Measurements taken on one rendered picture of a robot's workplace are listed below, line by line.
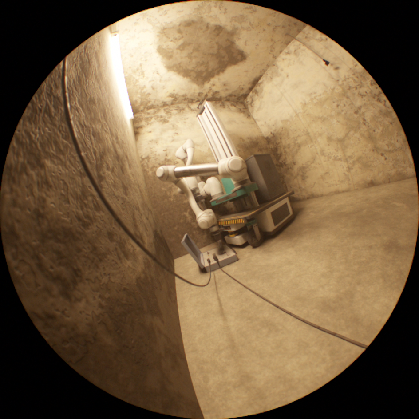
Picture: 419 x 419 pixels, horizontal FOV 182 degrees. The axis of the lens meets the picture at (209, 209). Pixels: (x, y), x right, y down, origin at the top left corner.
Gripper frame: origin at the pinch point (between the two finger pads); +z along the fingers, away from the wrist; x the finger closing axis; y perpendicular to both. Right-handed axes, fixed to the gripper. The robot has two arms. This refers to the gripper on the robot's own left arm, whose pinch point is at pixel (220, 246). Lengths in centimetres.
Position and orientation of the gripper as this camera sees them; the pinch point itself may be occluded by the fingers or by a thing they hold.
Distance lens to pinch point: 129.6
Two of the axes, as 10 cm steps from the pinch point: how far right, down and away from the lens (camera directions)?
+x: 1.1, -0.3, -9.9
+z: 3.6, 9.3, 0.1
